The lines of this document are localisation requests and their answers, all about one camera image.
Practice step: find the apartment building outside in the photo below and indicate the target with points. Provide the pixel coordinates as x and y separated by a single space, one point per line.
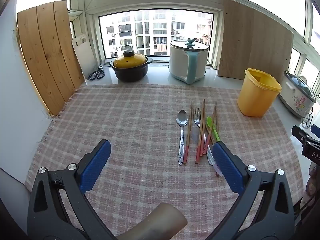
140 35

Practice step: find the white and teal electric cooker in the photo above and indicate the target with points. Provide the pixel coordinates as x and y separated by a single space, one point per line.
185 62

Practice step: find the person's right hand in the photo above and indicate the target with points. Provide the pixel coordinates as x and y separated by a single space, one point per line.
313 182

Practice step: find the black pot with yellow lid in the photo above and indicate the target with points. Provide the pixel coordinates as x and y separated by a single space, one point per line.
130 67

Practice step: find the white cutting board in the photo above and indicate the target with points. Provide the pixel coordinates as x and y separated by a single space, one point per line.
83 57

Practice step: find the green plastic spoon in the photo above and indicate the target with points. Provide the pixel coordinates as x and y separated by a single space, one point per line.
209 122

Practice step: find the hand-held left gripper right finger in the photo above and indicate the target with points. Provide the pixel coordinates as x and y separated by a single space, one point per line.
226 165

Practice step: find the pine plank board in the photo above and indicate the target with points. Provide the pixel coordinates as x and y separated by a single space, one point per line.
42 55

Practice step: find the white plastic utensil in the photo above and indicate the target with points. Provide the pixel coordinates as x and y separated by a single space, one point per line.
218 171

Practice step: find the person's left hand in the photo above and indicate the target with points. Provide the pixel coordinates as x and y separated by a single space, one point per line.
160 220

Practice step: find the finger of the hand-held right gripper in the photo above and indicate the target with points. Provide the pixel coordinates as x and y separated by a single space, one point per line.
301 133
316 129

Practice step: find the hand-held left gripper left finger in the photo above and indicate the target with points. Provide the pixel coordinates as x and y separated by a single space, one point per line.
96 165

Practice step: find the light wooden board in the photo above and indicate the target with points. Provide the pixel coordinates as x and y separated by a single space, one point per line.
250 42

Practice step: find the yellow plastic container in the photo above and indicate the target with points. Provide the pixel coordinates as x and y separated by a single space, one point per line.
257 97

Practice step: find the white window frame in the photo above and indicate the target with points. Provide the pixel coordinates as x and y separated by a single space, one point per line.
155 2

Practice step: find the metal fork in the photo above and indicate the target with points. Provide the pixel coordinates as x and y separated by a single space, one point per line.
197 117

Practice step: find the pink checked cloth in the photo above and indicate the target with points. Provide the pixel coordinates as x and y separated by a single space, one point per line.
125 120

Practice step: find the floral white slow cooker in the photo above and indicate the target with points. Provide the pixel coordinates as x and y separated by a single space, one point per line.
297 97

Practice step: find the metal spoon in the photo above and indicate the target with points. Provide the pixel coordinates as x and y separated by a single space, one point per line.
182 120

